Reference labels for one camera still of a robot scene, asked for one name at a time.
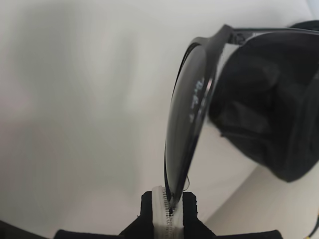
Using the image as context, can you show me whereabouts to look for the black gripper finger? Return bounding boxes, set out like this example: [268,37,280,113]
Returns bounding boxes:
[118,185,174,239]
[173,191,217,239]

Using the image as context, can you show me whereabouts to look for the black round sunglasses yellow-taped temples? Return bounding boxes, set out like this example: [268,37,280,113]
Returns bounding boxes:
[163,24,319,239]

